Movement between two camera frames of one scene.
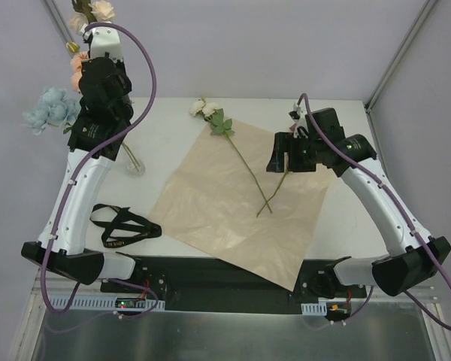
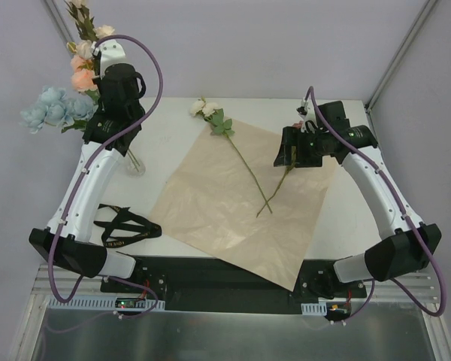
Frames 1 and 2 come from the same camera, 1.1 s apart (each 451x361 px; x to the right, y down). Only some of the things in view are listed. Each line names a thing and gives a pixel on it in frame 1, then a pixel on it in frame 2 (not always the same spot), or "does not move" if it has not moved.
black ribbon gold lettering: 125,219 does not move
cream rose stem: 95,11 to 88,31
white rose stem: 214,114 does not move
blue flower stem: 52,108 does not move
